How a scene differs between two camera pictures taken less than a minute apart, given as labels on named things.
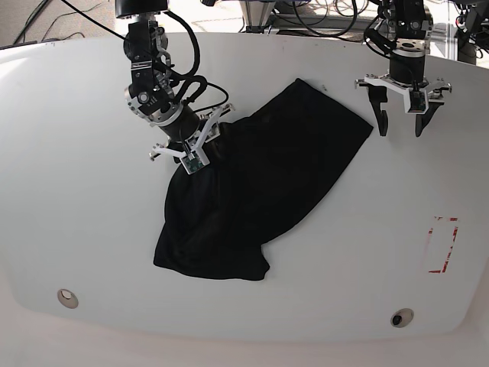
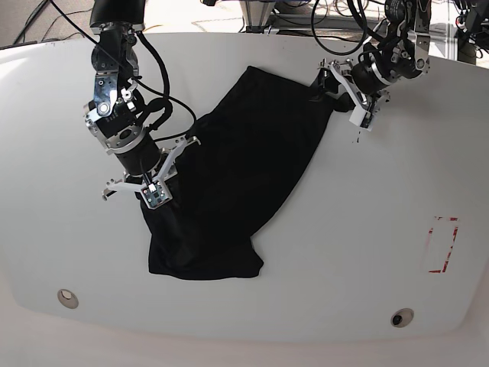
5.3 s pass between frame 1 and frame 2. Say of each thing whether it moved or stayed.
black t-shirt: moved
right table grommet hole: stayed
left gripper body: moved
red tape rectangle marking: stayed
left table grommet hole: stayed
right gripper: moved
